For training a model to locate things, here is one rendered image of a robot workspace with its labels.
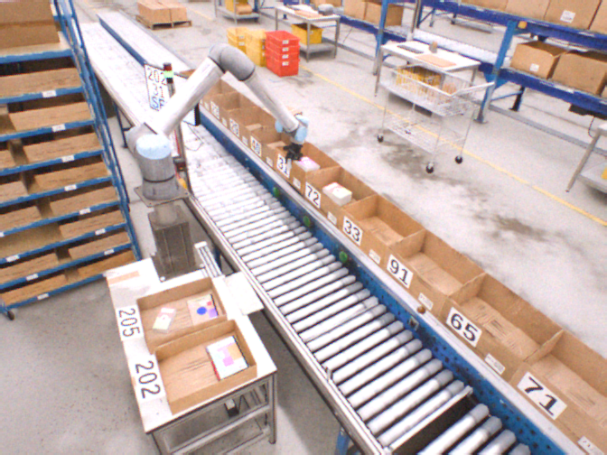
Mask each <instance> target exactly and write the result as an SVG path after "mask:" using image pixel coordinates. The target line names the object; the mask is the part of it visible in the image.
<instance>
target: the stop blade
mask: <svg viewBox="0 0 607 455"><path fill-rule="evenodd" d="M377 305H378V303H377V302H376V303H374V304H372V305H371V306H369V308H367V309H366V310H364V311H361V312H358V313H357V314H355V315H353V316H351V317H349V318H348V319H346V320H344V321H342V322H340V323H338V324H336V325H334V326H332V327H330V328H329V329H327V330H324V331H322V332H320V333H318V334H316V335H315V336H313V337H312V338H311V339H308V340H306V344H308V343H310V342H312V341H314V340H315V339H318V337H320V336H321V335H323V334H325V333H326V332H328V331H331V330H334V329H336V328H338V327H339V326H340V325H342V324H344V323H346V322H348V321H350V320H352V319H354V318H356V317H358V316H360V315H362V314H363V313H365V312H367V311H370V310H372V309H374V308H376V306H377Z"/></svg>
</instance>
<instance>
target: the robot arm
mask: <svg viewBox="0 0 607 455"><path fill-rule="evenodd" d="M227 71H228V72H229V73H230V74H231V75H232V76H233V77H234V78H235V79H236V80H238V81H239V82H244V83H245V84H246V85H247V86H248V87H249V89H250V90H251V91H252V92H253V93H254V95H255V96H256V97H257V99H258V100H259V101H260V102H261V103H262V104H263V105H264V107H265V108H266V109H268V110H269V111H270V112H271V113H272V115H273V116H274V117H275V118H276V122H275V128H276V131H277V132H278V133H285V134H286V135H289V136H290V137H291V139H290V140H291V144H289V145H285V146H283V150H285V151H287V155H286V157H285V166H286V169H287V170H288V171H289V168H290V169H291V168H292V165H291V161H292V162H294V163H295V161H298V162H301V161H302V160H303V158H302V157H304V155H303V153H302V152H301V150H302V147H304V146H303V144H304V140H305V138H306V137H307V135H308V131H307V129H308V125H309V118H307V117H306V116H301V115H296V116H295V117H294V116H293V115H292V114H291V113H290V111H289V110H288V109H287V108H286V107H285V105H284V104H283V103H282V102H281V100H280V99H279V98H278V97H277V96H276V94H275V92H274V91H273V90H272V89H271V88H270V87H269V86H268V84H266V83H265V82H264V81H263V79H262V78H261V77H260V76H259V75H258V73H257V72H256V66H255V64H254V62H253V61H252V60H251V59H250V58H249V57H248V56H247V55H246V54H245V53H244V52H243V51H241V50H240V49H238V48H235V47H233V46H231V45H229V44H227V43H225V42H217V43H215V44H213V45H212V46H211V48H210V55H209V56H208V57H207V58H205V60H204V61H203V62H202V64H201V65H200V67H199V68H197V69H196V70H195V71H194V73H193V74H192V75H191V76H190V77H189V78H188V79H187V81H186V82H185V83H184V84H183V85H182V86H181V87H180V89H179V90H178V91H177V92H176V94H174V95H173V96H172V97H171V99H170V100H169V101H168V102H167V103H166V104H165V105H164V106H163V108H162V109H161V110H160V111H159V112H158V113H157V114H156V116H155V117H154V118H153V119H152V120H145V121H144V122H143V123H142V124H141V125H140V126H136V127H134V128H132V129H131V130H130V131H129V132H128V134H127V137H126V142H127V146H128V148H129V150H130V151H131V152H132V153H133V156H134V157H135V158H136V159H137V160H138V162H139V164H140V167H141V172H142V176H143V181H142V186H141V193H142V196H143V197H144V198H147V199H149V200H168V199H170V198H173V197H175V196H177V195H179V194H180V193H181V191H182V187H181V184H180V182H179V180H178V179H177V177H175V176H174V170H173V159H172V152H171V146H170V143H169V135H170V134H171V132H172V131H173V130H174V129H175V128H177V127H178V126H179V124H180V123H181V121H182V120H183V119H184V118H185V117H186V116H187V115H188V114H189V113H190V112H191V111H192V110H193V109H194V107H195V106H196V105H197V104H198V103H199V102H200V101H201V99H202V98H203V97H204V96H205V95H206V93H208V92H209V91H210V89H211V88H212V87H213V86H214V85H215V84H216V83H217V81H218V80H219V79H220V78H221V77H222V76H224V74H225V73H226V72H227ZM301 158H302V159H301ZM290 159H291V160H290Z"/></svg>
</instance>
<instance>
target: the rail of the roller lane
mask: <svg viewBox="0 0 607 455"><path fill-rule="evenodd" d="M89 59H90V63H91V66H92V69H93V70H94V72H95V73H96V75H97V76H98V78H99V79H100V81H101V82H102V83H103V85H104V86H105V88H108V89H109V91H110V94H109V95H110V96H111V97H112V98H113V99H114V100H115V101H116V102H117V104H118V105H119V107H120V108H121V110H122V111H123V112H124V114H125V115H126V117H127V118H128V120H129V118H130V119H131V121H132V123H131V121H130V120H129V121H130V123H131V125H132V126H133V127H136V126H140V125H139V123H138V121H137V120H136V119H135V117H134V116H133V114H132V113H131V112H130V110H129V109H128V108H127V106H126V105H125V103H124V102H123V101H122V99H121V98H120V97H119V95H118V94H117V92H116V91H115V90H114V88H113V87H111V86H110V84H109V83H108V82H107V80H106V79H105V77H104V76H103V75H102V73H101V72H100V71H99V69H98V68H97V66H96V65H95V64H94V62H93V60H92V59H91V58H90V57H89ZM195 200H196V199H194V197H193V196H190V203H191V208H192V210H193V211H194V213H195V214H196V216H197V218H198V219H199V221H200V222H201V224H202V225H203V226H204V227H205V229H207V230H208V231H209V233H210V235H211V236H212V237H213V239H214V240H215V242H216V243H217V244H218V247H219V249H220V250H221V251H222V253H223V254H224V256H226V258H227V259H228V260H229V262H230V264H231V265H232V266H233V268H234V269H235V271H236V272H241V271H242V272H243V274H244V275H245V276H246V278H247V281H248V282H249V284H250V286H251V287H252V289H253V291H254V292H255V294H256V295H257V298H258V299H259V300H260V302H261V303H262V305H263V311H264V312H265V314H266V315H268V317H269V318H270V320H271V321H272V322H273V323H274V324H275V326H276V327H277V329H278V330H279V332H280V333H281V334H282V336H283V337H284V340H285V342H286V343H287V344H288V346H289V347H290V349H291V350H292V351H293V352H294V354H295V355H296V356H297V358H299V359H300V361H301V362H302V363H303V365H304V367H305V369H306V370H307V372H308V373H309V375H310V376H311V377H312V379H313V381H314V382H315V384H317V385H318V387H319V388H320V390H321V391H322V393H323V394H324V396H325V397H326V398H327V401H328V402H330V404H331V405H332V407H333V408H334V410H335V411H336V412H337V414H338V415H339V416H340V418H341V419H342V420H343V422H344V423H345V425H346V426H347V427H348V429H349V430H350V433H351V434H352V436H353V437H354V439H355V440H356V441H357V443H358V444H359V445H360V446H361V447H362V449H363V450H364V451H365V452H366V453H367V455H386V454H385V453H384V451H383V450H382V448H381V447H380V446H379V444H378V443H377V441H376V440H375V439H374V437H373V436H372V435H371V433H370V432H369V429H368V428H367V427H366V425H365V424H364V423H363V421H362V420H361V419H360V418H359V417H358V415H356V414H355V412H354V411H353V410H352V408H351V407H350V405H349V404H348V403H347V401H346V400H345V398H344V396H343V395H342V394H341V392H340V391H339V389H338V388H337V387H336V385H335V384H334V383H333V382H332V381H331V380H330V384H329V385H328V384H327V383H326V382H325V381H326V374H325V373H324V371H323V370H322V367H321V366H320V365H319V363H318V362H317V361H316V359H315V358H314V357H313V355H312V354H311V352H310V351H309V350H308V348H307V347H306V346H305V345H304V343H303V342H302V341H301V339H300V337H299V336H297V334H296V333H295V332H294V330H293V329H292V327H291V326H290V325H289V323H288V322H287V321H286V319H285V318H284V316H283V315H282V314H281V312H280V311H279V310H278V309H277V307H276V306H275V304H274V303H273V301H272V300H271V299H270V297H269V296H268V295H266V293H265V292H264V290H263V289H262V288H261V286H260V285H259V284H258V282H257V281H256V279H255V278H254V276H253V274H252V273H251V272H250V271H249V270H248V268H247V267H246V265H245V264H244V263H243V261H242V260H241V259H240V257H239V256H238V254H236V253H235V252H234V250H233V249H232V248H231V246H230V244H229V242H228V241H227V240H226V238H225V237H224V236H223V235H222V234H221V233H220V231H219V230H218V228H217V227H216V226H215V224H214V223H213V222H212V220H211V219H210V217H209V216H208V214H207V212H205V211H204V210H203V208H202V207H201V205H200V204H199V203H198V201H197V200H196V201H195Z"/></svg>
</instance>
